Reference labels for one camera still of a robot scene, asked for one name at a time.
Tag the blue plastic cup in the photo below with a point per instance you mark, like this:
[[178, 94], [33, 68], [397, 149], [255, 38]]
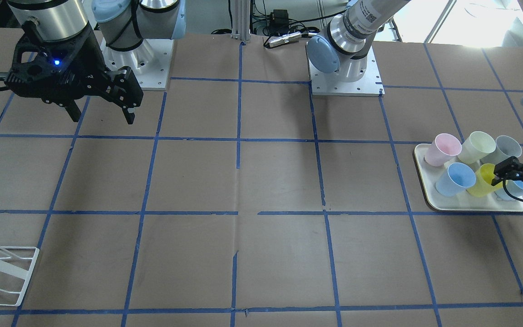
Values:
[[514, 187], [457, 178]]

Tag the silver cable connector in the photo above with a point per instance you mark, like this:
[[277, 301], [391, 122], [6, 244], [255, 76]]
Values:
[[276, 41]]

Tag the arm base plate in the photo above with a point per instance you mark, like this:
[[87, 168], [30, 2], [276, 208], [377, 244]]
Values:
[[150, 62], [355, 77]]

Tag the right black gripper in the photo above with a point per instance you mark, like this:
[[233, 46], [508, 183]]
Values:
[[85, 59]]

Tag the black power adapter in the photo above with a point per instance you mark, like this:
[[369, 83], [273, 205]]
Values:
[[278, 22]]

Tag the blue plastic cup far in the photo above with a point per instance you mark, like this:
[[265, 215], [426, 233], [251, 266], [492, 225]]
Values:
[[514, 187]]

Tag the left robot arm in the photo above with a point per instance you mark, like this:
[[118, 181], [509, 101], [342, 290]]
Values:
[[349, 35]]

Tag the cream plastic cup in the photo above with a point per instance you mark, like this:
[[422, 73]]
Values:
[[477, 146]]

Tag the blue plastic cup near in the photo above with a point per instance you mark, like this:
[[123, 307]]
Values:
[[457, 178]]

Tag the yellow plastic cup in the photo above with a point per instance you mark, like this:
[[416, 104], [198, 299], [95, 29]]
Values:
[[483, 185]]

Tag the pink plastic cup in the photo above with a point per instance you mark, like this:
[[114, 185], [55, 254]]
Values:
[[443, 148]]

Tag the grey plastic cup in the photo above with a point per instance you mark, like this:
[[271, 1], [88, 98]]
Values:
[[506, 147]]

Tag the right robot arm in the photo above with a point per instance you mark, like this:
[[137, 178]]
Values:
[[124, 23]]

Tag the white compartment tray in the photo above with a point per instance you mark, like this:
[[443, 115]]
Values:
[[463, 201]]

